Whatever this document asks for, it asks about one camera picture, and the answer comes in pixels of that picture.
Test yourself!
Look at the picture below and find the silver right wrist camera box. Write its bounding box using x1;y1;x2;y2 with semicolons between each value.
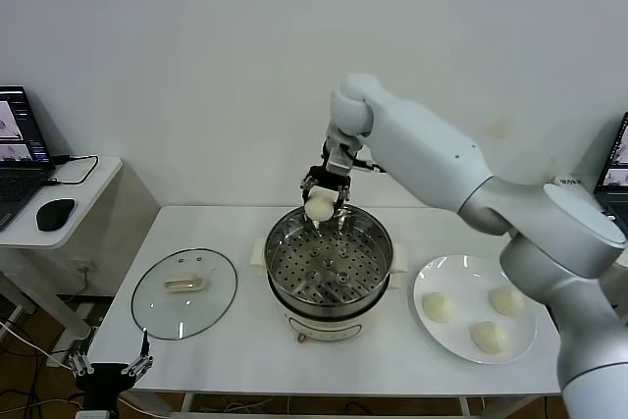
322;136;363;175

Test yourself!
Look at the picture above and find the black laptop with pink screen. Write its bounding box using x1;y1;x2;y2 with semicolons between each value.
0;85;57;233

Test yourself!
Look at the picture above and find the black computer mouse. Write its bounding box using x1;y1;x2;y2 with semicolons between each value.
36;197;78;233

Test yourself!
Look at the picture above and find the white side table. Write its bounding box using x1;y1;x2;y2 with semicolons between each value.
0;156;161;366

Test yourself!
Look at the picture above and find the perforated steel steamer basket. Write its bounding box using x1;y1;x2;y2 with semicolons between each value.
249;206;409;310

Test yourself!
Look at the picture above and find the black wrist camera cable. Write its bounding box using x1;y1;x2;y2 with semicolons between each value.
350;157;388;176

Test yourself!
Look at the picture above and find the round white plate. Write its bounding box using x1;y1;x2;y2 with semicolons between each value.
412;254;539;366

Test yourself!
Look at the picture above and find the black laptop with dark screen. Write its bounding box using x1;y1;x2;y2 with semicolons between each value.
593;112;628;235

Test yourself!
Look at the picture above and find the round glass pot lid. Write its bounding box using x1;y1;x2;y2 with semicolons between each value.
131;247;239;341

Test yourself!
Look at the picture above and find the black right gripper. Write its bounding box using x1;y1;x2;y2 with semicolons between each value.
299;166;353;219

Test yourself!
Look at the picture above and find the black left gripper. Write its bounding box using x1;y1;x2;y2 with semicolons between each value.
69;330;155;413

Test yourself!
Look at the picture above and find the cream electric cooking pot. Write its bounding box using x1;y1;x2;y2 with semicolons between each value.
267;271;392;344

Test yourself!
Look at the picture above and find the white steamed baozi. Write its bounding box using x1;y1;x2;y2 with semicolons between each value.
488;286;526;317
421;291;456;325
469;320;514;356
303;192;337;223

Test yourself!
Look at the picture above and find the black laptop charger cable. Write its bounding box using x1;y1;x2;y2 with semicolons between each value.
46;154;100;187

